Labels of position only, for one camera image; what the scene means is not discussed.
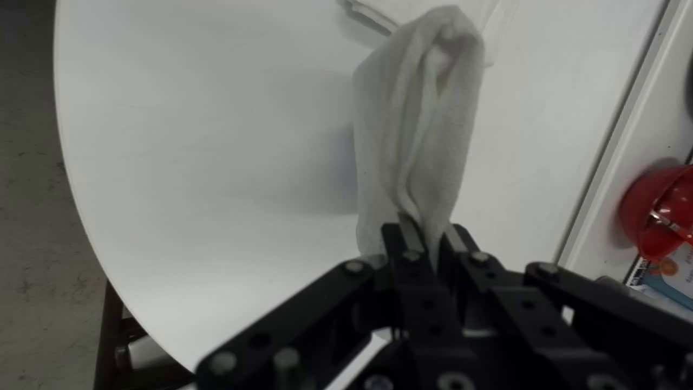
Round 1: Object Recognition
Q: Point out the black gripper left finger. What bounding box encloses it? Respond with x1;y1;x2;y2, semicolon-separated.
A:
192;215;464;390

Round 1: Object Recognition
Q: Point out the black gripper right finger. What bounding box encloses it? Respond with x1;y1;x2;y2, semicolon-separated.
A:
438;222;693;390

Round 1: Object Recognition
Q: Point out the white towel with blue stripe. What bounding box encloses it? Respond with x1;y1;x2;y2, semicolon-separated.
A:
352;3;488;270

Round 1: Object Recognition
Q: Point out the small printed cardboard box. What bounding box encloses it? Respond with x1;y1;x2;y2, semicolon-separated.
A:
626;247;693;314

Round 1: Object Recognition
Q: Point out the small metal spoon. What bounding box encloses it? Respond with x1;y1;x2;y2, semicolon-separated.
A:
648;206;688;233

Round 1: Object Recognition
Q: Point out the red bowl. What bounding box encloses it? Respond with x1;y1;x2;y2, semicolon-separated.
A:
617;159;693;265

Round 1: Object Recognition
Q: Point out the white rectangular tray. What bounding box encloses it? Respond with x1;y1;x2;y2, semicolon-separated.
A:
552;0;693;291

